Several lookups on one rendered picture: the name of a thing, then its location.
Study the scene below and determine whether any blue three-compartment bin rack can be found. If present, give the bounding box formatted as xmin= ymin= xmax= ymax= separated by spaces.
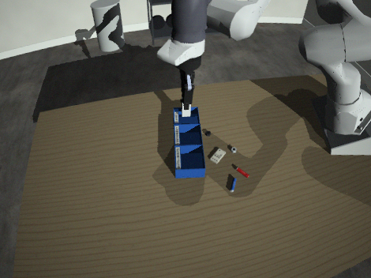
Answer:
xmin=174 ymin=107 xmax=205 ymax=178

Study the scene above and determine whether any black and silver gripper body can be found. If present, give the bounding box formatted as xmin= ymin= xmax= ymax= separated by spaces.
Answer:
xmin=175 ymin=56 xmax=201 ymax=83

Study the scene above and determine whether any white domino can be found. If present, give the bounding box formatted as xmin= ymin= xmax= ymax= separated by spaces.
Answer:
xmin=210 ymin=148 xmax=226 ymax=164

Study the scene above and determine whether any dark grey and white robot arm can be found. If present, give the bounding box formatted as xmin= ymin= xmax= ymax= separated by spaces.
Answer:
xmin=157 ymin=0 xmax=371 ymax=135

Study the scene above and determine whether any red battery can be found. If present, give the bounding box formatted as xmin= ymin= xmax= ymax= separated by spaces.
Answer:
xmin=236 ymin=167 xmax=249 ymax=178

